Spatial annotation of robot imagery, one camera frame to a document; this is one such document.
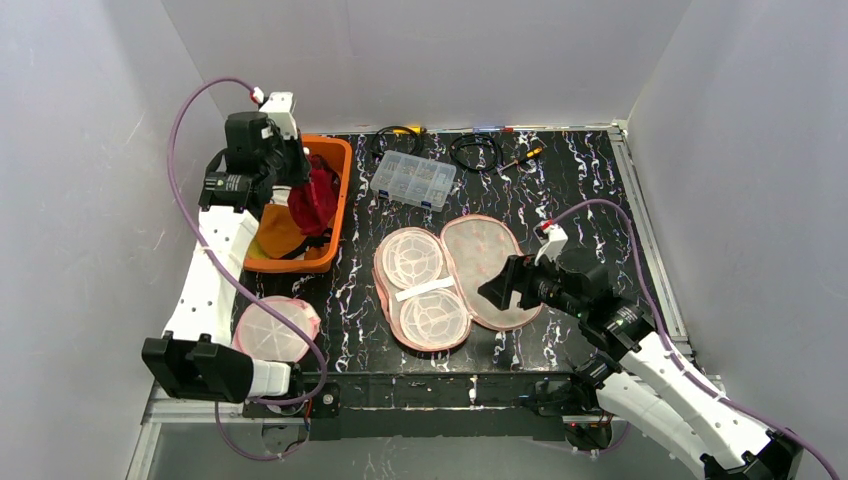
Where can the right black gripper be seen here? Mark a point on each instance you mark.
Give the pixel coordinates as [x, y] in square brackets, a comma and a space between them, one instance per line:
[519, 279]

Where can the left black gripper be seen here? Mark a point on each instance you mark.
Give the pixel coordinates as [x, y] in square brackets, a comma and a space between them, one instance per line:
[291, 164]

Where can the floral pink fabric pouch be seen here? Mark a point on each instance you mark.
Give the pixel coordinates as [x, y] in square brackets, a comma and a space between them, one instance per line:
[428, 283]

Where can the dark red lace bra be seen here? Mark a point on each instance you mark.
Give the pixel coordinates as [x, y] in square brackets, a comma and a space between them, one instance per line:
[313, 205]

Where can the orange bra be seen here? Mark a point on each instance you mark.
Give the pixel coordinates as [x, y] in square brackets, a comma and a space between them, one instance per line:
[280, 238]

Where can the white mesh laundry bag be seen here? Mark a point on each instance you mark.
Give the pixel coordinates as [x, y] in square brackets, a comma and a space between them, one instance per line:
[261, 336]

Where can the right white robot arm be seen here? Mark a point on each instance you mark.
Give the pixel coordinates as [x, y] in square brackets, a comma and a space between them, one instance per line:
[615, 325]

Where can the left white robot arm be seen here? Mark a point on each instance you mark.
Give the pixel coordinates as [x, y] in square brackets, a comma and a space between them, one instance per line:
[194, 357]

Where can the orange plastic bin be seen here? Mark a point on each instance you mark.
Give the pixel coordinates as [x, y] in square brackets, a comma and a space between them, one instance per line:
[339, 155]

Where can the clear plastic screw box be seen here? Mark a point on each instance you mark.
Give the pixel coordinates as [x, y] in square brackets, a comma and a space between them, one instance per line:
[413, 180]

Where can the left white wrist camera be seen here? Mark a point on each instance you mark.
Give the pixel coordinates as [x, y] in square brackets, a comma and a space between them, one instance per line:
[279, 107]

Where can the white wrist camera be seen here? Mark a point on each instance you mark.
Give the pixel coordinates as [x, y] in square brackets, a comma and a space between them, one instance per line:
[279, 107]
[552, 238]

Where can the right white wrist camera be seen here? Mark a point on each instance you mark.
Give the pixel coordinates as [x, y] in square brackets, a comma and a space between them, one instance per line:
[552, 238]

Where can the yellow handled screwdriver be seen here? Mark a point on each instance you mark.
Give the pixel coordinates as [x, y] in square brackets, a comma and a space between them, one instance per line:
[530, 155]

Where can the aluminium right rail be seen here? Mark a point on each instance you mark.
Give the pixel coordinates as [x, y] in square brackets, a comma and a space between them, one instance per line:
[646, 218]

